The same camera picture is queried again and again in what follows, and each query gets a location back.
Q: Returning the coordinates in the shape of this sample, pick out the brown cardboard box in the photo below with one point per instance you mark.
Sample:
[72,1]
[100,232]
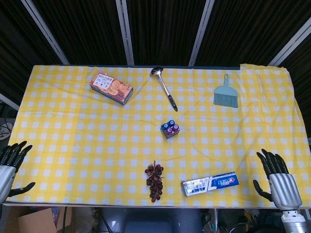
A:
[36,221]

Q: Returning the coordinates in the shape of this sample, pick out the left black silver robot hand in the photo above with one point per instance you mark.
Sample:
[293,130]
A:
[6,174]

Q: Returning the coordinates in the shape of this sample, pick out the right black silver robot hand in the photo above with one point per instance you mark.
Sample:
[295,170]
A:
[284,189]

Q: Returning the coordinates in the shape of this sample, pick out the yellow white checkered tablecloth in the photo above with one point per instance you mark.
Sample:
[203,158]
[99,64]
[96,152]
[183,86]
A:
[97,145]

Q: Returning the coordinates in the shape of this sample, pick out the dark red grape bunch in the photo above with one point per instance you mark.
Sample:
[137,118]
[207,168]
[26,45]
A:
[154,182]

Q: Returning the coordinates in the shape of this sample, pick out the white window frame post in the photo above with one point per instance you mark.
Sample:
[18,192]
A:
[8,101]
[126,34]
[46,34]
[289,44]
[201,34]

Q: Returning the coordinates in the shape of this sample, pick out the blue white toothpaste box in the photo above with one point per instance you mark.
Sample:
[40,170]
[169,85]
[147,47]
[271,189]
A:
[209,184]

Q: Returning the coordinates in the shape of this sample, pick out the teal hand broom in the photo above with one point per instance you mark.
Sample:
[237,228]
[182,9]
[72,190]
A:
[226,97]

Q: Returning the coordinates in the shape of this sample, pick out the orange biscuit box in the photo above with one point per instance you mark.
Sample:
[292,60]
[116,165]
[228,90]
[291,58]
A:
[110,87]

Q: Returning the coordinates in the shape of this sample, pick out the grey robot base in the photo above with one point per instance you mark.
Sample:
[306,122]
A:
[150,222]

